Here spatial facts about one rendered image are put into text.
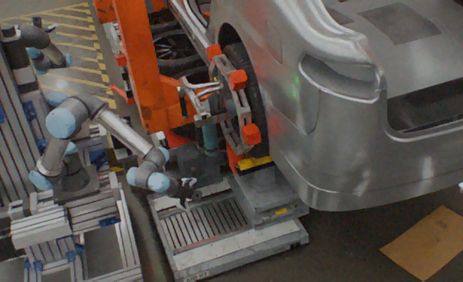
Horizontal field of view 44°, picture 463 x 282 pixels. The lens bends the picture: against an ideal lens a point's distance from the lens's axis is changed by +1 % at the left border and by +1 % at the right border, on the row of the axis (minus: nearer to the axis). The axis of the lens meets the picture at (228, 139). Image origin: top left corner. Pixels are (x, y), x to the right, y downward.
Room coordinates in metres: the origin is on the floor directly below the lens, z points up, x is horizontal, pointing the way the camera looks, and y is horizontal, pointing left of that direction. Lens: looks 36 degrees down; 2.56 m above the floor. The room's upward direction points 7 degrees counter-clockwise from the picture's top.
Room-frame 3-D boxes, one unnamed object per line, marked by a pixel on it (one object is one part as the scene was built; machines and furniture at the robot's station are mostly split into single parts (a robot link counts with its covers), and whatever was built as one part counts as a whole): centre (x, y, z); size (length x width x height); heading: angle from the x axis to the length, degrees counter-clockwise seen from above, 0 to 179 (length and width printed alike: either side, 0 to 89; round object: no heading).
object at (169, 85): (3.20, 0.14, 0.69); 0.52 x 0.17 x 0.35; 105
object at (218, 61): (2.71, -0.03, 0.85); 0.54 x 0.07 x 0.54; 15
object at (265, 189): (2.76, -0.20, 0.32); 0.40 x 0.30 x 0.28; 15
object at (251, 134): (2.41, -0.12, 0.85); 0.09 x 0.08 x 0.07; 15
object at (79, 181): (2.24, 0.79, 0.87); 0.15 x 0.15 x 0.10
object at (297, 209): (2.76, -0.20, 0.13); 0.50 x 0.36 x 0.10; 15
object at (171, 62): (4.28, 0.32, 0.39); 0.66 x 0.66 x 0.24
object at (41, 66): (2.99, 1.00, 1.11); 0.11 x 0.08 x 0.11; 88
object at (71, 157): (2.24, 0.79, 0.98); 0.13 x 0.12 x 0.14; 151
